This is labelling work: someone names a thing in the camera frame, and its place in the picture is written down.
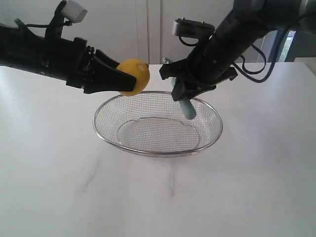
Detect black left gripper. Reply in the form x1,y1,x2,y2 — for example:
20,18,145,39
66,37,136,94

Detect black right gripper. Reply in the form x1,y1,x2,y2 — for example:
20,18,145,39
159,34,238,101

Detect teal handled peeler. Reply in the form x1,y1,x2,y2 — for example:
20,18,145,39
162,57,197,120

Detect yellow lemon with sticker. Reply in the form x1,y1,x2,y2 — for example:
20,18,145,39
116,58,150,96

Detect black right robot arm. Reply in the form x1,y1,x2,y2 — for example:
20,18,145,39
159,0,316,101

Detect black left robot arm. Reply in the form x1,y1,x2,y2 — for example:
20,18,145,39
0,25,136,94

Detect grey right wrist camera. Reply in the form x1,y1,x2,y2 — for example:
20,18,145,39
172,18,215,40

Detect steel wire mesh basket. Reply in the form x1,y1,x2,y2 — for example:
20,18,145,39
93,91,223,158

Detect black left camera cable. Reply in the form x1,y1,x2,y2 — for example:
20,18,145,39
14,18,75,32

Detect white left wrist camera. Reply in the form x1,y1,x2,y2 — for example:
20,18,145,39
61,0,87,24

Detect dark right arm cable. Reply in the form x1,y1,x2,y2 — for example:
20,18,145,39
232,27,289,83

